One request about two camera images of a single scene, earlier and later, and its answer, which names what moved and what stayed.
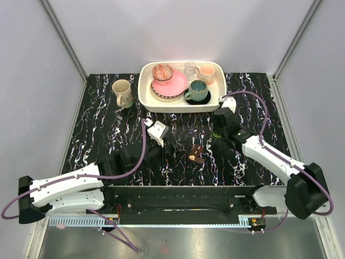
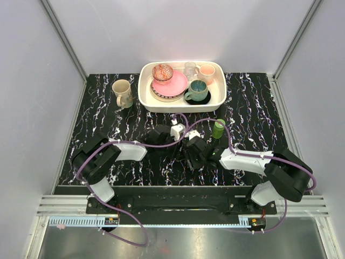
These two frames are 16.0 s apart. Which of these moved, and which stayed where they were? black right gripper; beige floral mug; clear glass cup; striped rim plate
Moved: black right gripper
Stayed: beige floral mug; striped rim plate; clear glass cup
